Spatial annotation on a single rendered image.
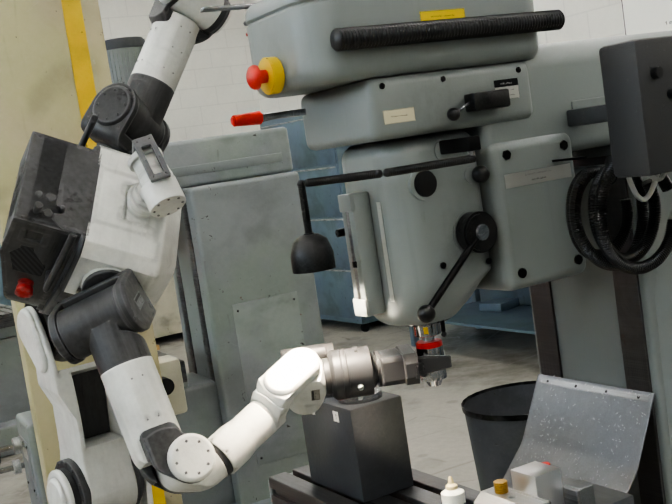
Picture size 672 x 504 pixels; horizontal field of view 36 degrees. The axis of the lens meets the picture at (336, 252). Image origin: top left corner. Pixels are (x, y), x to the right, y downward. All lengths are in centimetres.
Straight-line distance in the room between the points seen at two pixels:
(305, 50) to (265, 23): 12
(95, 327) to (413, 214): 55
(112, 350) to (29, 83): 174
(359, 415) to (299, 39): 77
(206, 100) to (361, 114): 984
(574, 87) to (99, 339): 94
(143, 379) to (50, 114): 175
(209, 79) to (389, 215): 986
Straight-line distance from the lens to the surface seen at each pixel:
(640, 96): 167
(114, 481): 222
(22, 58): 337
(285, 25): 168
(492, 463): 382
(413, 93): 171
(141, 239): 186
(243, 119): 178
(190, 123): 1140
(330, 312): 961
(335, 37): 160
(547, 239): 186
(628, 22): 723
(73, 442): 221
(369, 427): 206
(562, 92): 192
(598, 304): 206
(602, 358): 209
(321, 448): 218
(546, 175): 186
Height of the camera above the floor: 163
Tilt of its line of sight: 6 degrees down
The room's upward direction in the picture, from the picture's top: 9 degrees counter-clockwise
